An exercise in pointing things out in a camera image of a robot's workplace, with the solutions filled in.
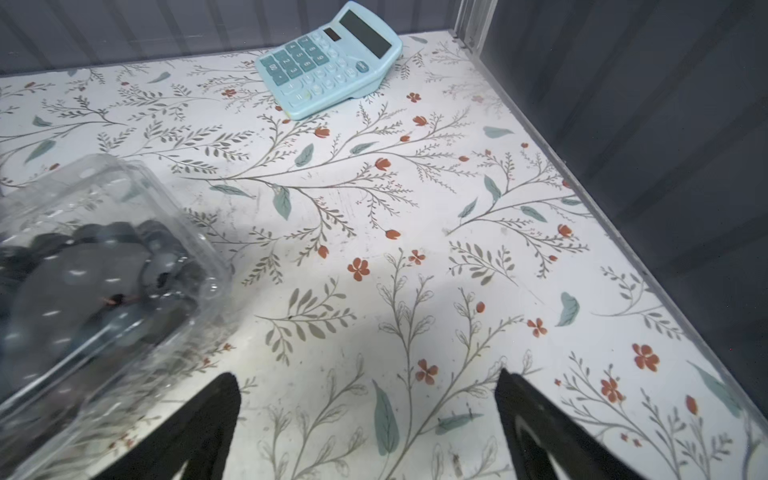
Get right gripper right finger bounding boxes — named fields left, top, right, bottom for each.
left=494, top=369, right=641, bottom=480

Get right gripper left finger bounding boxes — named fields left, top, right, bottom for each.
left=96, top=373, right=241, bottom=479

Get clear box blueberries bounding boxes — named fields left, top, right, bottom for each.
left=1, top=154, right=232, bottom=479

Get light blue calculator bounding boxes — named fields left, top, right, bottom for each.
left=254, top=1, right=403, bottom=120

